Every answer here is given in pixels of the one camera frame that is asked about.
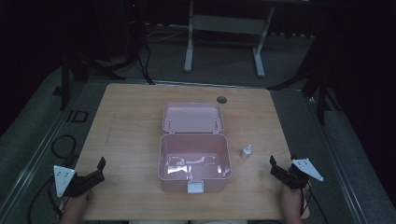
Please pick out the person's left hand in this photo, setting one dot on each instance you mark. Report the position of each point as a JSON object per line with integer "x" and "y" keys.
{"x": 78, "y": 200}

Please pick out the small clear bottle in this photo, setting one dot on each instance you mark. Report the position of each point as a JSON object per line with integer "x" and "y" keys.
{"x": 246, "y": 152}

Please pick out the person's right hand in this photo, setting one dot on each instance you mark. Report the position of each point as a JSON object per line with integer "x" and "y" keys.
{"x": 291, "y": 199}

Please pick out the black rectangular floor frame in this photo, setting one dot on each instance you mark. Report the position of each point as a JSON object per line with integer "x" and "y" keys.
{"x": 77, "y": 116}

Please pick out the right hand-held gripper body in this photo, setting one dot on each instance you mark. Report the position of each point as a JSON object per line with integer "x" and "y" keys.
{"x": 297, "y": 175}

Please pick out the pink plastic box with lid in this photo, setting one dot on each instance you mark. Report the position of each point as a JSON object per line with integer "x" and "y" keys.
{"x": 194, "y": 155}

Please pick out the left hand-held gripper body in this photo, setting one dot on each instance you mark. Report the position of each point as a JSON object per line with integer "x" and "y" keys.
{"x": 63, "y": 182}

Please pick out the black tripod stand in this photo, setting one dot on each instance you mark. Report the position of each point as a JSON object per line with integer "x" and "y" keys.
{"x": 320, "y": 93}
{"x": 65, "y": 81}

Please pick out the white metal stand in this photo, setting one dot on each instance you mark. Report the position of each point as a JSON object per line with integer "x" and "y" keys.
{"x": 224, "y": 25}

